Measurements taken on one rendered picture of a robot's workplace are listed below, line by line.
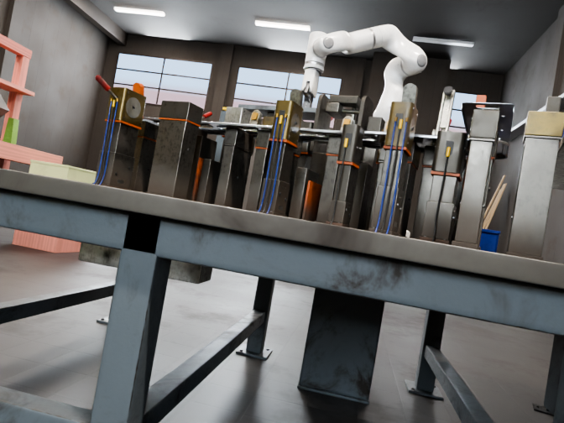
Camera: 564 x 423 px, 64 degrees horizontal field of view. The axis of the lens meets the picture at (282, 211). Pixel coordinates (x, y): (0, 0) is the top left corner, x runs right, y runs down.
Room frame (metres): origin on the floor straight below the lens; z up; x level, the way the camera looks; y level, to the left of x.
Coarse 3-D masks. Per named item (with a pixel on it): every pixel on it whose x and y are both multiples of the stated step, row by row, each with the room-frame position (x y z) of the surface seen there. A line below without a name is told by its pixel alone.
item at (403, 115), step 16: (400, 112) 1.15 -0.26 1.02; (416, 112) 1.20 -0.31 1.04; (400, 128) 1.14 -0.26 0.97; (384, 144) 1.16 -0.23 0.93; (400, 144) 1.14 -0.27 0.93; (384, 160) 1.17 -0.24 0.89; (400, 160) 1.14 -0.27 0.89; (384, 176) 1.16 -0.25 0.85; (400, 176) 1.16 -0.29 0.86; (384, 192) 1.15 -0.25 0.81; (400, 192) 1.17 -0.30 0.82; (384, 208) 1.15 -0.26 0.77; (400, 208) 1.19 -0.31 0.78; (384, 224) 1.15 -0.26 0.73
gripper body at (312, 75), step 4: (308, 72) 1.86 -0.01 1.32; (312, 72) 1.86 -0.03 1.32; (316, 72) 1.87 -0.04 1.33; (320, 72) 1.89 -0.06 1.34; (304, 76) 1.87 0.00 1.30; (308, 76) 1.86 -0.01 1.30; (312, 76) 1.86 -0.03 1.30; (316, 76) 1.88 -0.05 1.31; (304, 80) 1.86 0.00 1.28; (308, 80) 1.86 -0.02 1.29; (312, 80) 1.85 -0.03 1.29; (316, 80) 1.89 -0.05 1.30; (304, 84) 1.86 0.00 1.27; (312, 84) 1.85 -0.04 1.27; (316, 84) 1.90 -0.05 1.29; (304, 88) 1.89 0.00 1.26; (312, 88) 1.86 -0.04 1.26; (316, 88) 1.91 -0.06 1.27; (304, 92) 1.90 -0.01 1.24; (308, 92) 1.89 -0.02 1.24; (312, 92) 1.87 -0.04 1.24; (316, 92) 1.93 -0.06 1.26; (312, 96) 1.90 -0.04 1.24
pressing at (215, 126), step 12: (144, 120) 1.82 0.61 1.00; (156, 120) 1.77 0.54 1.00; (216, 132) 1.80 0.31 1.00; (252, 132) 1.67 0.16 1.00; (300, 132) 1.52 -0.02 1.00; (312, 132) 1.49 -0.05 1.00; (324, 132) 1.46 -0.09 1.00; (336, 132) 1.39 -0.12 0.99; (372, 132) 1.31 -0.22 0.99; (384, 132) 1.30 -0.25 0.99; (372, 144) 1.53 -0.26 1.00; (420, 144) 1.40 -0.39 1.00; (468, 144) 1.29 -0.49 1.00; (504, 144) 1.21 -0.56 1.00; (504, 156) 1.34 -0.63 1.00
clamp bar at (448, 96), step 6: (444, 90) 1.47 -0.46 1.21; (450, 90) 1.46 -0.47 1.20; (444, 96) 1.49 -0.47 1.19; (450, 96) 1.49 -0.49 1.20; (444, 102) 1.50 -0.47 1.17; (450, 102) 1.49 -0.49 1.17; (444, 108) 1.49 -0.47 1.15; (450, 108) 1.47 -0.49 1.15; (444, 114) 1.49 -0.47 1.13; (450, 114) 1.47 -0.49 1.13; (438, 120) 1.48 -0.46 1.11; (444, 120) 1.48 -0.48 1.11; (450, 120) 1.48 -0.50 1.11; (438, 126) 1.48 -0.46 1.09; (444, 126) 1.48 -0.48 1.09
